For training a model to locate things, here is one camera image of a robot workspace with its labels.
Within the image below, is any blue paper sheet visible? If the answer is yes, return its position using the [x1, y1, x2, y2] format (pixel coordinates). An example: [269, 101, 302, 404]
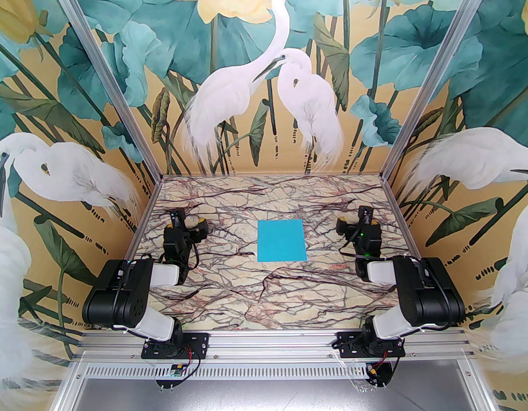
[256, 220, 308, 262]

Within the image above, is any grey metal sheet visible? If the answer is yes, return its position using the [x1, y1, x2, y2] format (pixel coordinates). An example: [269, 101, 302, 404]
[54, 377, 502, 411]

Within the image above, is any perforated metal strip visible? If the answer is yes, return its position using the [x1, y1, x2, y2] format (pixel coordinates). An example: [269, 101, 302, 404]
[74, 361, 478, 381]

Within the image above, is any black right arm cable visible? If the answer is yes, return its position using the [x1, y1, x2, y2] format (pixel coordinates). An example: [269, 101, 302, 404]
[340, 229, 368, 262]

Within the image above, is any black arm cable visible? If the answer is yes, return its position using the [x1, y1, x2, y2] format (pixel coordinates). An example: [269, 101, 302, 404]
[340, 229, 368, 262]
[185, 239, 201, 275]

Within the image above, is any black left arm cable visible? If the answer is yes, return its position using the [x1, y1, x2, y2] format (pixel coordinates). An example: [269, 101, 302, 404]
[185, 239, 201, 275]

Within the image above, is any aluminium table side rail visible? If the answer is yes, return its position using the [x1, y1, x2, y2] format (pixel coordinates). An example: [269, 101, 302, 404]
[119, 176, 165, 273]
[380, 176, 423, 264]

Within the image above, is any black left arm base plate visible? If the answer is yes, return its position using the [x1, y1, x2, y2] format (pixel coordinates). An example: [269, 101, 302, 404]
[142, 332, 210, 361]

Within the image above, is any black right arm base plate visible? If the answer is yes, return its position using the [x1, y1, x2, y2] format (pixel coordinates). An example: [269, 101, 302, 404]
[336, 331, 406, 359]

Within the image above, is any aluminium frame post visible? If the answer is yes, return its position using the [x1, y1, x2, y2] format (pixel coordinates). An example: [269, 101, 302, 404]
[46, 0, 165, 182]
[380, 0, 492, 182]

